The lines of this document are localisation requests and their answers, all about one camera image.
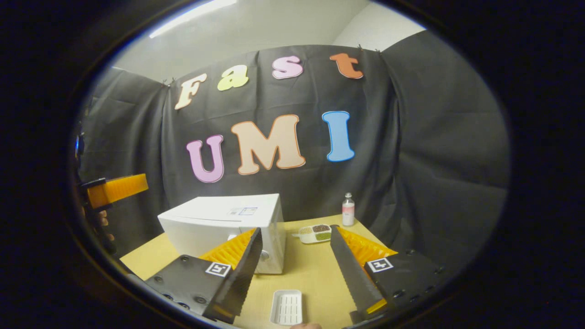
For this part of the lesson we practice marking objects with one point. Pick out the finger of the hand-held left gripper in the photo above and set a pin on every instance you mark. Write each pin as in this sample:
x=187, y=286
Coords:
x=119, y=188

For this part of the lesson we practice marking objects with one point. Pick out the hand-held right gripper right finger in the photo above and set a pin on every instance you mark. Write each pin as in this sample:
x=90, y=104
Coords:
x=354, y=274

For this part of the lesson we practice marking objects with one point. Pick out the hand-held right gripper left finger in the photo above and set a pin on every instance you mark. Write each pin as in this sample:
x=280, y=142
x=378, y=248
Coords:
x=242, y=278

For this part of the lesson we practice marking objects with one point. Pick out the white microwave oven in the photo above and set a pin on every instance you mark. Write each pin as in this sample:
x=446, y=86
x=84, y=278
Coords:
x=219, y=214

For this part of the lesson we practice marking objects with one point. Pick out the small white plastic tray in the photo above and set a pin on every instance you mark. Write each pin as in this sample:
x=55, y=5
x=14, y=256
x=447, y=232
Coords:
x=286, y=307

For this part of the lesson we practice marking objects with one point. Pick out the white divided seasoning dish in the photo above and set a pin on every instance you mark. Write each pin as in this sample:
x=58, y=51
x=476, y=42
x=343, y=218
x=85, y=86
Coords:
x=315, y=234

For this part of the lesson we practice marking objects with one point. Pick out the small bottle pink label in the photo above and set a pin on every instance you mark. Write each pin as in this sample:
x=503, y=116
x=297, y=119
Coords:
x=348, y=211

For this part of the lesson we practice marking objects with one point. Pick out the black backdrop cloth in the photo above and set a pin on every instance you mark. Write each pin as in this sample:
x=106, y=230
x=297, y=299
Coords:
x=434, y=151

